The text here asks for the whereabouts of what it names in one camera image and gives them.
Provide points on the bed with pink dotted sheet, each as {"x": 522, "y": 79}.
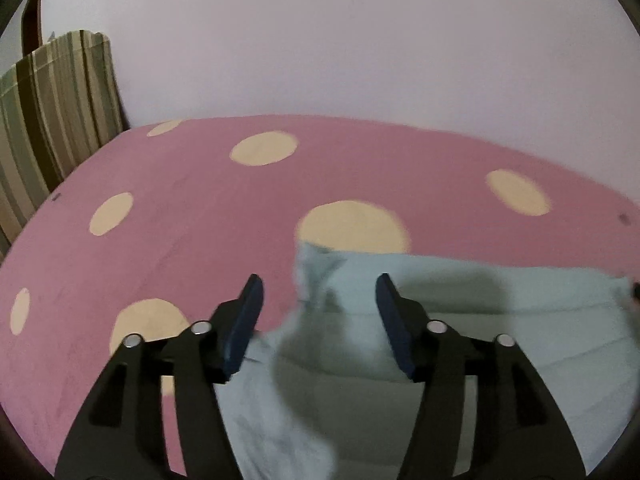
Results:
{"x": 200, "y": 210}

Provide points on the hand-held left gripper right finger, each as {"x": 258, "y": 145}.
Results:
{"x": 395, "y": 330}

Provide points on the brown wooden door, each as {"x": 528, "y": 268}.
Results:
{"x": 32, "y": 20}

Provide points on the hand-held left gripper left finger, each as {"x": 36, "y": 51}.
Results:
{"x": 245, "y": 320}

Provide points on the light blue puffer jacket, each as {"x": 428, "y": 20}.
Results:
{"x": 500, "y": 310}

